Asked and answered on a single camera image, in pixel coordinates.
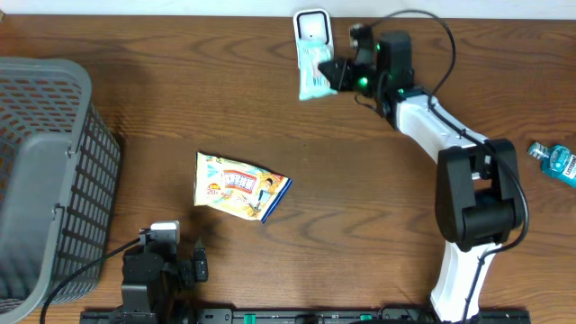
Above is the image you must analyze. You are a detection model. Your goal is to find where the yellow snack bag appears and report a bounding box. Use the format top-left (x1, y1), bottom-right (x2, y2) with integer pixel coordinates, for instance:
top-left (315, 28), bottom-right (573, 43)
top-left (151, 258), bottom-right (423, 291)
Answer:
top-left (193, 152), bottom-right (293, 223)

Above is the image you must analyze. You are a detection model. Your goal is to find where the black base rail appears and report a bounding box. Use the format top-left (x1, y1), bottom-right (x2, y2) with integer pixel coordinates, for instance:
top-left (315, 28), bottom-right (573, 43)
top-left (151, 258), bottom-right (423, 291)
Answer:
top-left (80, 305), bottom-right (532, 324)

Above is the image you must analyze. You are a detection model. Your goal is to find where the grey plastic shopping basket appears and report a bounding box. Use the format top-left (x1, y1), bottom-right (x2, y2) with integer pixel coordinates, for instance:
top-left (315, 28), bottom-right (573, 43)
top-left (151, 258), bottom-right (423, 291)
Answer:
top-left (1, 57), bottom-right (122, 323)

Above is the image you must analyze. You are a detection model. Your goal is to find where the green wet wipes pack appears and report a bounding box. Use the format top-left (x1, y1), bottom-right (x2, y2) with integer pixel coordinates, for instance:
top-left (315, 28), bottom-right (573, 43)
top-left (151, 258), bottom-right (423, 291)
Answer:
top-left (296, 40), bottom-right (338, 101)

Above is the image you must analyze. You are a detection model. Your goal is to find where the blue mouthwash bottle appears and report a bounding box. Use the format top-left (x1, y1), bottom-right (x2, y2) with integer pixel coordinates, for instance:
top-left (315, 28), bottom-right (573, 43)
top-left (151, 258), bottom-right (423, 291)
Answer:
top-left (527, 142), bottom-right (575, 187)

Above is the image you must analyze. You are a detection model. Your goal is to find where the white barcode scanner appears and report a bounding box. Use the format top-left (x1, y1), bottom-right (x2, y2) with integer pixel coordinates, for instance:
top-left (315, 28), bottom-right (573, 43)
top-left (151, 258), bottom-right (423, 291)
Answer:
top-left (292, 8), bottom-right (334, 68)

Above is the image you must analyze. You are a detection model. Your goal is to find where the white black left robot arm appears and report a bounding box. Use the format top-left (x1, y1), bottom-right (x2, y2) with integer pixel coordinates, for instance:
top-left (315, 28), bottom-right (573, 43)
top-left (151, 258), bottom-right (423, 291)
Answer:
top-left (111, 240), bottom-right (209, 324)

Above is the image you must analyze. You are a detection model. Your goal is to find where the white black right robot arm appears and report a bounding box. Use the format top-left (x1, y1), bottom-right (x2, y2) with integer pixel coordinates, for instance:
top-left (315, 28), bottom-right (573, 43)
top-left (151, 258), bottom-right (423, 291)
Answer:
top-left (319, 24), bottom-right (529, 323)

